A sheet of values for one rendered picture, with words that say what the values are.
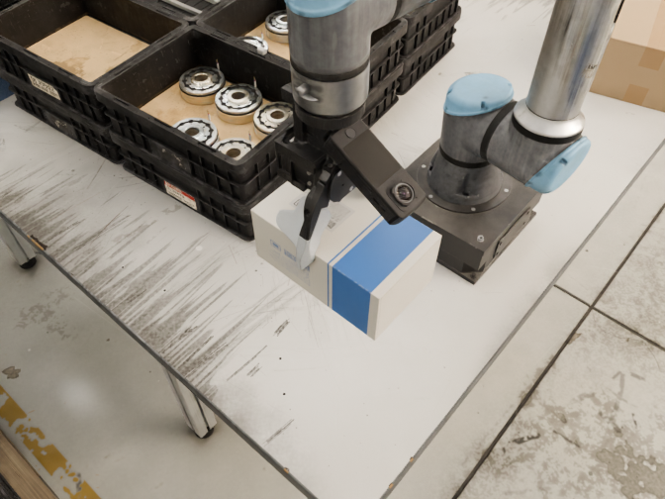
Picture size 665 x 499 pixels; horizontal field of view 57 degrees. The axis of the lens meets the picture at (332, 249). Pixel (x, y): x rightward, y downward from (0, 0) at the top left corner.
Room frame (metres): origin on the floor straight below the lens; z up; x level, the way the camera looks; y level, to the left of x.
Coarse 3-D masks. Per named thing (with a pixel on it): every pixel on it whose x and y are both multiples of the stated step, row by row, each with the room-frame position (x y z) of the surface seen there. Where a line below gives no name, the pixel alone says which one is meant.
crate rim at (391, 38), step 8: (232, 0) 1.37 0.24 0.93; (216, 8) 1.34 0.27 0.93; (224, 8) 1.34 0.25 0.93; (208, 16) 1.30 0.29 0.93; (200, 24) 1.27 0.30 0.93; (400, 24) 1.27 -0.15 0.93; (216, 32) 1.24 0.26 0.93; (224, 32) 1.24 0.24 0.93; (392, 32) 1.24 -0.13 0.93; (400, 32) 1.25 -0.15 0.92; (232, 40) 1.21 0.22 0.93; (240, 40) 1.21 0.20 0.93; (384, 40) 1.21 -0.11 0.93; (392, 40) 1.22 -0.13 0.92; (256, 48) 1.18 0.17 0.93; (376, 48) 1.18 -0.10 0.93; (384, 48) 1.20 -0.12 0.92; (272, 56) 1.14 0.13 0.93; (280, 56) 1.14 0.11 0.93; (376, 56) 1.17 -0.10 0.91; (288, 64) 1.11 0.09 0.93
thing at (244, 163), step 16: (208, 32) 1.24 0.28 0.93; (160, 48) 1.18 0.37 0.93; (240, 48) 1.18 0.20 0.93; (128, 64) 1.11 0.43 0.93; (272, 64) 1.12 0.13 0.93; (112, 80) 1.06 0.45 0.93; (96, 96) 1.02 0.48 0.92; (112, 96) 1.01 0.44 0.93; (128, 112) 0.97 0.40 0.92; (144, 112) 0.96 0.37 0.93; (160, 128) 0.91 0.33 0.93; (192, 144) 0.86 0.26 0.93; (272, 144) 0.88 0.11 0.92; (224, 160) 0.82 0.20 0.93; (240, 160) 0.82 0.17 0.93; (256, 160) 0.84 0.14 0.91
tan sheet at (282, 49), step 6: (264, 24) 1.44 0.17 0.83; (252, 30) 1.41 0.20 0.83; (258, 30) 1.41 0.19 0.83; (264, 30) 1.41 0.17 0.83; (258, 36) 1.38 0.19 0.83; (264, 36) 1.38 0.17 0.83; (270, 42) 1.36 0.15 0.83; (270, 48) 1.33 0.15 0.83; (276, 48) 1.33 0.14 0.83; (282, 48) 1.33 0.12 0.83; (288, 48) 1.33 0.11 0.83; (282, 54) 1.30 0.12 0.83; (288, 54) 1.30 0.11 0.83
